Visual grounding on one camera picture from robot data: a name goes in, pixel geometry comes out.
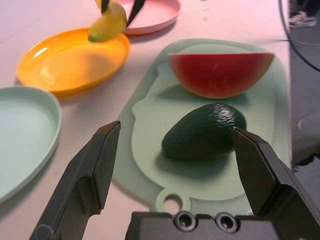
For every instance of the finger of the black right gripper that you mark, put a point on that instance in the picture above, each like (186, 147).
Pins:
(103, 5)
(136, 11)

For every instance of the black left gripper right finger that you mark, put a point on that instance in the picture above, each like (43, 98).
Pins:
(270, 180)

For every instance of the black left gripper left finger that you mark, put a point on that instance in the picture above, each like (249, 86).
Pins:
(85, 175)

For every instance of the yellow banana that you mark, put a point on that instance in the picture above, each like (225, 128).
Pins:
(110, 25)

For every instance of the dark green avocado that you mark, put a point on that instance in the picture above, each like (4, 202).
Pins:
(200, 135)

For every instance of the red watermelon slice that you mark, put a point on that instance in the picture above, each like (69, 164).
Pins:
(215, 75)

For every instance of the pink plate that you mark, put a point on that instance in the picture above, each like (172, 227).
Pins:
(155, 15)

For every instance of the yellow plate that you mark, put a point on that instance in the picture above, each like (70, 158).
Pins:
(70, 62)

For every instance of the light green plate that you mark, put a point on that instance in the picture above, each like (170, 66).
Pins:
(25, 130)

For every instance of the green cutting board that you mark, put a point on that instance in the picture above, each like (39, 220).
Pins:
(150, 125)

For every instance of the white sneaker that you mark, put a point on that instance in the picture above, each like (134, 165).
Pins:
(301, 20)

